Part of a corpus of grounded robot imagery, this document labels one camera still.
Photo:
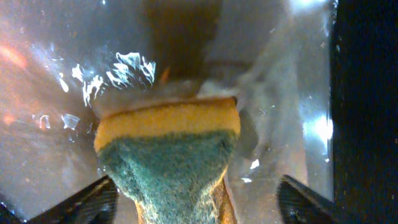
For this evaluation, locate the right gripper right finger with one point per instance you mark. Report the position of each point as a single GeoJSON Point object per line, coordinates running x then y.
{"type": "Point", "coordinates": [299, 204]}

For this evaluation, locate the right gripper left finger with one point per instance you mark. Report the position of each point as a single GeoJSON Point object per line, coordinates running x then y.
{"type": "Point", "coordinates": [95, 204]}

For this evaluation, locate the green yellow sponge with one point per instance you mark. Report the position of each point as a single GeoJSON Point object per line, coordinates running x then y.
{"type": "Point", "coordinates": [172, 159]}

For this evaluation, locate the black water tray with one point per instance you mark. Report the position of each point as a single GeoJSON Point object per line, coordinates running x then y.
{"type": "Point", "coordinates": [315, 85]}

